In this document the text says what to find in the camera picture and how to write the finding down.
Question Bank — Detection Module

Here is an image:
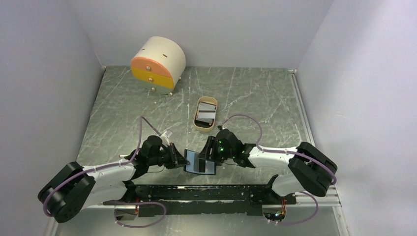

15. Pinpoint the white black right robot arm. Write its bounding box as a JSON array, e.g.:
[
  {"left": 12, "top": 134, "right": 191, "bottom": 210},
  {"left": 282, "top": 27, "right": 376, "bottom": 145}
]
[{"left": 198, "top": 129, "right": 338, "bottom": 204}]

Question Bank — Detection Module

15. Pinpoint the stack of credit cards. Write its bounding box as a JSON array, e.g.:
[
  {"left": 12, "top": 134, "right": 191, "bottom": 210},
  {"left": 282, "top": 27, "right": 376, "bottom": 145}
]
[{"left": 196, "top": 102, "right": 217, "bottom": 123}]

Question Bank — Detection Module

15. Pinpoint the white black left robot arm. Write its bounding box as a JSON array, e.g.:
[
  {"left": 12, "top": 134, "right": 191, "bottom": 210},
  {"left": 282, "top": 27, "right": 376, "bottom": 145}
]
[{"left": 37, "top": 135, "right": 190, "bottom": 223}]

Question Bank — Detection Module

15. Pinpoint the black leather card holder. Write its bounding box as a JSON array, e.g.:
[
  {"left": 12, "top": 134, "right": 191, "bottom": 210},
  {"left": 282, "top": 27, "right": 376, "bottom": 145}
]
[{"left": 183, "top": 149, "right": 216, "bottom": 175}]

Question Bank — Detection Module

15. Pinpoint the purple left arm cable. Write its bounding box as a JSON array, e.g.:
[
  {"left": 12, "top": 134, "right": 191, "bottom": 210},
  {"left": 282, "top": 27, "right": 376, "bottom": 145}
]
[{"left": 43, "top": 116, "right": 168, "bottom": 229}]

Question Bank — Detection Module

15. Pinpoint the cream mini drawer cabinet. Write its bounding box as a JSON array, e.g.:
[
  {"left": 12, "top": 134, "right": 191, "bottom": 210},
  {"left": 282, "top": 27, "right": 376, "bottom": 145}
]
[{"left": 130, "top": 36, "right": 186, "bottom": 96}]

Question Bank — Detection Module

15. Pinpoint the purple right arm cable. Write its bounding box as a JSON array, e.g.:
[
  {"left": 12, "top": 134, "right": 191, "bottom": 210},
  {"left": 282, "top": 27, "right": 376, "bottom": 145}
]
[{"left": 217, "top": 114, "right": 338, "bottom": 226}]

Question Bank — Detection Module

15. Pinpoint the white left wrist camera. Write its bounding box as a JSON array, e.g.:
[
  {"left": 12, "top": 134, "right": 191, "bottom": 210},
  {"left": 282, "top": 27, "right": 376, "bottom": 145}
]
[{"left": 160, "top": 129, "right": 173, "bottom": 146}]

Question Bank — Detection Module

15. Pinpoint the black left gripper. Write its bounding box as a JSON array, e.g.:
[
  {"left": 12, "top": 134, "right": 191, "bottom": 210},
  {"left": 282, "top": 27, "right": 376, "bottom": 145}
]
[{"left": 148, "top": 142, "right": 190, "bottom": 169}]

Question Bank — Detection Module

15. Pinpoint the beige oval plastic tray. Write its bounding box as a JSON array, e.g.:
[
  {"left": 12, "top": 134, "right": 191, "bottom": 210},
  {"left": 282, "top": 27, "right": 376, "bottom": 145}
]
[{"left": 193, "top": 96, "right": 218, "bottom": 132}]

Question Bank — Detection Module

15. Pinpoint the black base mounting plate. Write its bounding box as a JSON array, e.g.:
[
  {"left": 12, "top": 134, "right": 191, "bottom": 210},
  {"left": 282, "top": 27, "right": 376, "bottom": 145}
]
[{"left": 120, "top": 184, "right": 297, "bottom": 216}]

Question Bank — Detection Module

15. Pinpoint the black credit card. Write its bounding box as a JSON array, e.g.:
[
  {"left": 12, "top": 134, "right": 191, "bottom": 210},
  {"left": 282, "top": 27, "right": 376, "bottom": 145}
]
[{"left": 198, "top": 158, "right": 206, "bottom": 173}]

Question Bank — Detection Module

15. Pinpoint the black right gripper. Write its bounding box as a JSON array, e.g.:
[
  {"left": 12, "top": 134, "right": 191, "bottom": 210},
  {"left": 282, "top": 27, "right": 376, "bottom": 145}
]
[{"left": 197, "top": 136, "right": 235, "bottom": 163}]

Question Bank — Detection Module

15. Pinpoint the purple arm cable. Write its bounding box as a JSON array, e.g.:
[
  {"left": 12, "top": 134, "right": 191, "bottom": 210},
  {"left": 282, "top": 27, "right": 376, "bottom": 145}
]
[
  {"left": 217, "top": 114, "right": 338, "bottom": 226},
  {"left": 43, "top": 116, "right": 168, "bottom": 229}
]

